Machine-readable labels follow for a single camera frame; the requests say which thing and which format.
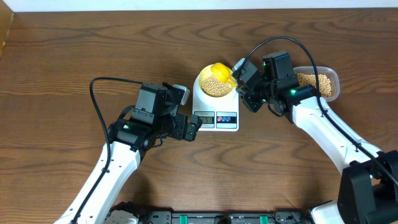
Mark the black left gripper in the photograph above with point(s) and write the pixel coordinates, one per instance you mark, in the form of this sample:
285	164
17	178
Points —
190	130

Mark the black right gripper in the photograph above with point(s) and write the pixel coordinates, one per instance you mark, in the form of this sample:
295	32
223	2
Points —
247	97

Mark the yellow measuring scoop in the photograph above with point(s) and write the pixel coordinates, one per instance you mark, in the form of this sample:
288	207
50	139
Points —
223	74

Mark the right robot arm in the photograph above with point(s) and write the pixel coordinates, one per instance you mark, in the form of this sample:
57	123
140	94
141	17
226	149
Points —
368	186

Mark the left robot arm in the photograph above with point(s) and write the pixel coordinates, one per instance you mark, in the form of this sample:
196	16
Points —
153	118

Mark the white digital kitchen scale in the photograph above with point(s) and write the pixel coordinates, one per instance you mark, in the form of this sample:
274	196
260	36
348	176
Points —
216	113

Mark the soybeans in yellow bowl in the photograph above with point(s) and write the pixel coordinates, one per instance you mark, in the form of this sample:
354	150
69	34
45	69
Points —
213	87

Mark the pale yellow bowl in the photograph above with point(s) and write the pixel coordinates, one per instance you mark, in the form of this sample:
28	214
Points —
204	73

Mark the pile of soybeans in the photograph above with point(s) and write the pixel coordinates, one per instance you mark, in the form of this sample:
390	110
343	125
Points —
324	82

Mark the clear plastic container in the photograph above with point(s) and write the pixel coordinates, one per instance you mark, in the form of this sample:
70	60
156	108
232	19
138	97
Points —
330	73

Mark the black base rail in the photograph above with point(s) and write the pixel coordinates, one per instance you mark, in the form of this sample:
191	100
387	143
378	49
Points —
128	212

